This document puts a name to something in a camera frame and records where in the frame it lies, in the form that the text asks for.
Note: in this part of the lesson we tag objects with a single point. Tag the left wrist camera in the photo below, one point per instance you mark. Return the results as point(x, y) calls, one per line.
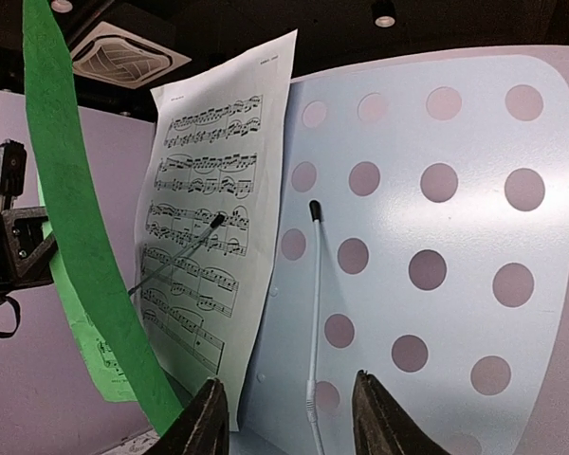
point(13, 161)

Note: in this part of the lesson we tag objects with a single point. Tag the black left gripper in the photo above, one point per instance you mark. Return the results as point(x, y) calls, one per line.
point(25, 252)

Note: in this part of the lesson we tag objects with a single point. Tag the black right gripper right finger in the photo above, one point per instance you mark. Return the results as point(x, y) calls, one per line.
point(381, 426)

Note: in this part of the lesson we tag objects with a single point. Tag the ceiling air conditioner vent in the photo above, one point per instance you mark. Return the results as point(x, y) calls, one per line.
point(119, 57)

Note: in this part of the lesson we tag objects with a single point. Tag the ceiling spot light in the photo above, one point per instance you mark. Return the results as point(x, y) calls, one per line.
point(61, 6)
point(383, 13)

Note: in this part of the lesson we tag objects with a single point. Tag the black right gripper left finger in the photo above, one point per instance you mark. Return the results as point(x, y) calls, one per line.
point(202, 428)

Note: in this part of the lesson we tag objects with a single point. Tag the white sheet music page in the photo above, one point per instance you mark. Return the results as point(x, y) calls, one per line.
point(208, 215)

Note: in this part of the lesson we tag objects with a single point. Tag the light blue music stand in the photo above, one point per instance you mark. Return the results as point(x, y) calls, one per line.
point(423, 237)

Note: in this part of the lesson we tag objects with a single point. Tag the green sheet music page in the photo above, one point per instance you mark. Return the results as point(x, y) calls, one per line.
point(74, 213)

